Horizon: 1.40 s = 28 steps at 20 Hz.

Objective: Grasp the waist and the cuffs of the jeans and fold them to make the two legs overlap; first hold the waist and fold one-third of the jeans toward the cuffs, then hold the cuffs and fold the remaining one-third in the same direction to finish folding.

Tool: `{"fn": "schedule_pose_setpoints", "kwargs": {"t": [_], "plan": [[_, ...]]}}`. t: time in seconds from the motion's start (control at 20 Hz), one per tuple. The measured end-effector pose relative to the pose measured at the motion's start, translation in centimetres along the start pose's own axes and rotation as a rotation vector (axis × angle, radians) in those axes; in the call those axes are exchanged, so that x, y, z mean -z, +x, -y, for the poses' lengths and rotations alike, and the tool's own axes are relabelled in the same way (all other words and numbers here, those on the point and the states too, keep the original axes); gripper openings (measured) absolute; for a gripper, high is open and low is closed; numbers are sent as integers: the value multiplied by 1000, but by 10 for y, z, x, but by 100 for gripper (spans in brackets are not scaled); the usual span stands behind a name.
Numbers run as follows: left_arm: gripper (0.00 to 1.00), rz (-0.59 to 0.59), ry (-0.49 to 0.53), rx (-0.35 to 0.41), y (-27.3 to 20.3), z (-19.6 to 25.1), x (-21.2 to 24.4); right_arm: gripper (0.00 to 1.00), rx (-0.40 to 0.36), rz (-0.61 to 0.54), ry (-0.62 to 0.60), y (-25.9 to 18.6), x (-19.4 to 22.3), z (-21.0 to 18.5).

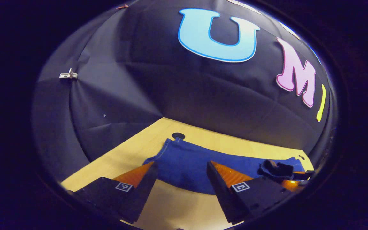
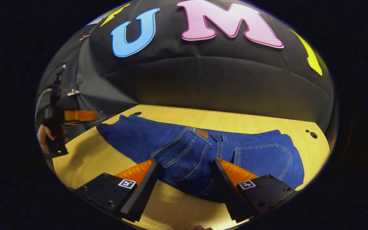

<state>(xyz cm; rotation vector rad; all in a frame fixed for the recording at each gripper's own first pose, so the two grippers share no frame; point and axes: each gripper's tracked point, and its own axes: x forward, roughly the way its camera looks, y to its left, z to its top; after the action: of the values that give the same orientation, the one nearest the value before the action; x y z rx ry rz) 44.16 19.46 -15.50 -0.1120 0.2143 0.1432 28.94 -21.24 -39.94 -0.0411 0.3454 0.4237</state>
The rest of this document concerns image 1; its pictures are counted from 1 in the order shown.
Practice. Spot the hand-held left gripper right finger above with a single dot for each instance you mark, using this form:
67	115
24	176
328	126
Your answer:
220	191

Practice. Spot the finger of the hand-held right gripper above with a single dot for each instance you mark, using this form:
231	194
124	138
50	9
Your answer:
278	171

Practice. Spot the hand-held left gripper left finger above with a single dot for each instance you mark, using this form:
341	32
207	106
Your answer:
142	191

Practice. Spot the blue denim jeans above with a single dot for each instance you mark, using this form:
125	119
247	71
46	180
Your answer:
187	163

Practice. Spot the large black table grommet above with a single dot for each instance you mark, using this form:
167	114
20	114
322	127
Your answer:
178	135

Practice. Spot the white clip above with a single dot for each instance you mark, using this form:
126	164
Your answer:
68	75

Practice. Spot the red clip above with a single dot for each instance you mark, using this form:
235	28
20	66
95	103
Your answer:
122	6

